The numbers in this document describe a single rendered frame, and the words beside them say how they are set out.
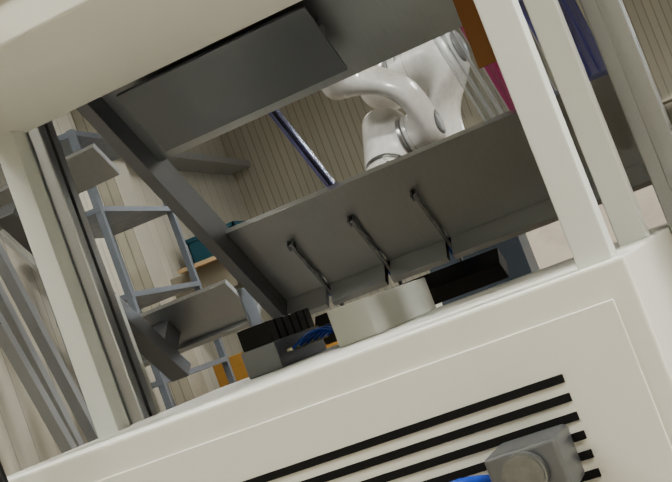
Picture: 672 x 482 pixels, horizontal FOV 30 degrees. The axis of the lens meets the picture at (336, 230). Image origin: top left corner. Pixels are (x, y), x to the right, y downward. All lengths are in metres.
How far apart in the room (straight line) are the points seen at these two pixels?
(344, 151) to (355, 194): 9.82
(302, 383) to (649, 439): 0.30
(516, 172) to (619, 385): 0.94
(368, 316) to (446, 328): 0.40
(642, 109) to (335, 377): 0.53
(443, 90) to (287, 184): 9.50
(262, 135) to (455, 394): 10.96
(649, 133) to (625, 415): 0.48
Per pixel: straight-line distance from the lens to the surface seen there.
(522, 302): 1.03
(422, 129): 2.22
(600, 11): 1.45
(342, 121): 11.78
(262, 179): 11.96
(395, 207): 1.96
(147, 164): 1.86
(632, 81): 1.44
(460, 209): 1.97
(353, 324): 1.45
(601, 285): 1.02
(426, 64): 2.42
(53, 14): 1.20
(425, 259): 2.01
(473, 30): 1.37
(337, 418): 1.09
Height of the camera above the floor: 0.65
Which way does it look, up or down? 4 degrees up
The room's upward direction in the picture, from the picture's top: 21 degrees counter-clockwise
